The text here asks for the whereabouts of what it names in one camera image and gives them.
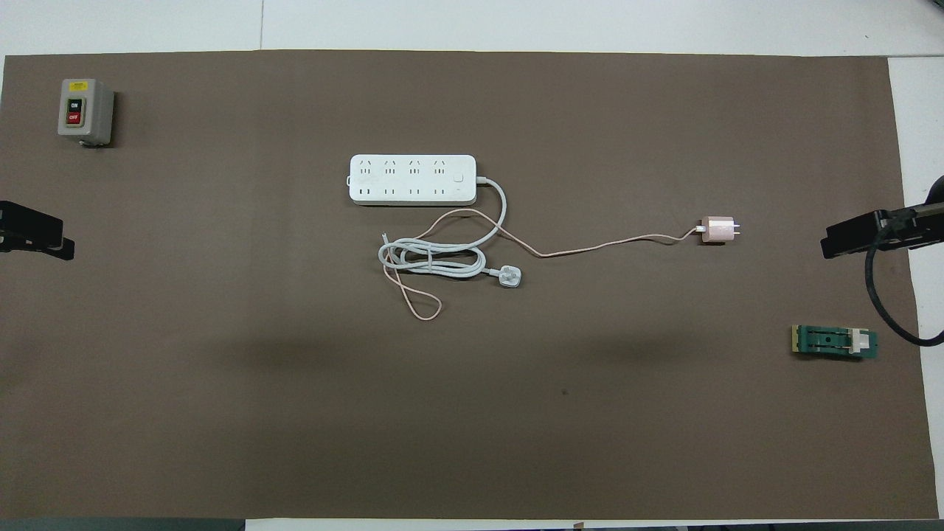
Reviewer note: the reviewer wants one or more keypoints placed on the pink charger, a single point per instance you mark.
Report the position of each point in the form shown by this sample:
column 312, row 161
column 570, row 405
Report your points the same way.
column 717, row 230

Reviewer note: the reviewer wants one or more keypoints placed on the white power strip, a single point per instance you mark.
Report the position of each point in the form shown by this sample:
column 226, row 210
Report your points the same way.
column 413, row 179

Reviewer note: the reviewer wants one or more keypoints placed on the brown table mat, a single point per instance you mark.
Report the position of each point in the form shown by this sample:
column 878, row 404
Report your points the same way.
column 516, row 413

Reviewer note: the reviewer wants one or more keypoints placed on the green circuit board module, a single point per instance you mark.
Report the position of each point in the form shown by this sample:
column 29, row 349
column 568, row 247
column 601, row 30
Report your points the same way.
column 826, row 341

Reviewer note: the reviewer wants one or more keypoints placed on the grey on-off switch box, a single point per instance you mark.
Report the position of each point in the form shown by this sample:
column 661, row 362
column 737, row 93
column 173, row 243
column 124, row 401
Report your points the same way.
column 85, row 110

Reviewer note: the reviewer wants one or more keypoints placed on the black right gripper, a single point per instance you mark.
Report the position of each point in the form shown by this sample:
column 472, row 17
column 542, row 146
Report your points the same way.
column 918, row 228

